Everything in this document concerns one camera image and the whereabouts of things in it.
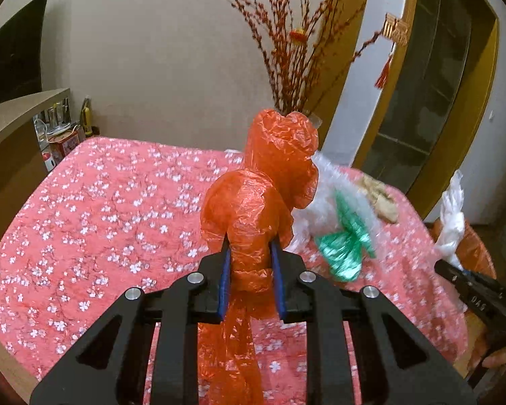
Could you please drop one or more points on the red berry branches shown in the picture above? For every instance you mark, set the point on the red berry branches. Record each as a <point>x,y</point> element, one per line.
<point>295,76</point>

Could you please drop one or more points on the red floral tablecloth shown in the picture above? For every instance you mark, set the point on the red floral tablecloth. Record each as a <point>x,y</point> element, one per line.
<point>109,219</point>

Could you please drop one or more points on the trash bin with orange liner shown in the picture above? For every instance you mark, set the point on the trash bin with orange liner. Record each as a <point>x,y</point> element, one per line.
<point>476,244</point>

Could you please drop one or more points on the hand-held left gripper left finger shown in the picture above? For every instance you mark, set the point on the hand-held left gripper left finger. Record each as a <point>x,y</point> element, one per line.
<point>224,287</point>

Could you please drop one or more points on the red tasselled wall hanging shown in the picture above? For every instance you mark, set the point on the red tasselled wall hanging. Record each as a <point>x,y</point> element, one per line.
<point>398,29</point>

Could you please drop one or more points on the olive bottle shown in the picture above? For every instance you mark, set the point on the olive bottle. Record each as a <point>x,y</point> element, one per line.
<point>86,116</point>

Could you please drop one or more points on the small red lantern ornament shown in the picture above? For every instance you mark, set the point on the small red lantern ornament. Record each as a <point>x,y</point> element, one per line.
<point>298,36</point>

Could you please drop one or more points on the white plastic bag black print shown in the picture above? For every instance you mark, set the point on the white plastic bag black print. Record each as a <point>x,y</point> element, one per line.
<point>451,219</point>

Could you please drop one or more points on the crumpled beige paper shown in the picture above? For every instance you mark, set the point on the crumpled beige paper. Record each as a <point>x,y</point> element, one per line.
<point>379,202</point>

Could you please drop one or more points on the teal plastic bag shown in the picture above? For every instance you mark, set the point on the teal plastic bag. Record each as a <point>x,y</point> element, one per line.
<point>341,253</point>

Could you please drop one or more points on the wooden door frame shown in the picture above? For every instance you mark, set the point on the wooden door frame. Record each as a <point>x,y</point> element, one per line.
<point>468,114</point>

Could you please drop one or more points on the clear glass vase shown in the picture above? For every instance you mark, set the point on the clear glass vase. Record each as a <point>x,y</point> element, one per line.
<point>316,121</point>

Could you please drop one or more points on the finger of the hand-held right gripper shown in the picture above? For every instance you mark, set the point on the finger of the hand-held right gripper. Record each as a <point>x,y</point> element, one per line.
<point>451,274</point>

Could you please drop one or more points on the dark glass door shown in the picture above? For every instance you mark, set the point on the dark glass door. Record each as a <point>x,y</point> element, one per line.
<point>426,71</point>

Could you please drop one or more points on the long orange plastic bag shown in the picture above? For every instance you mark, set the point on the long orange plastic bag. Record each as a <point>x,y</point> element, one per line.
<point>257,202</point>

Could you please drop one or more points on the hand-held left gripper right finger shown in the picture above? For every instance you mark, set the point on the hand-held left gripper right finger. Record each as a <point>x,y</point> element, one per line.
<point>278,287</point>

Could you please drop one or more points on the black television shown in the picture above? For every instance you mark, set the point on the black television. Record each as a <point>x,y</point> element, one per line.
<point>12,50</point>

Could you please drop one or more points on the red tin box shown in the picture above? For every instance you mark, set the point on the red tin box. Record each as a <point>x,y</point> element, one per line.
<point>64,145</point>

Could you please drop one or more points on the wooden sideboard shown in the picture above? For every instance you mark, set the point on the wooden sideboard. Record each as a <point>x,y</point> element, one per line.
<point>8,135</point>

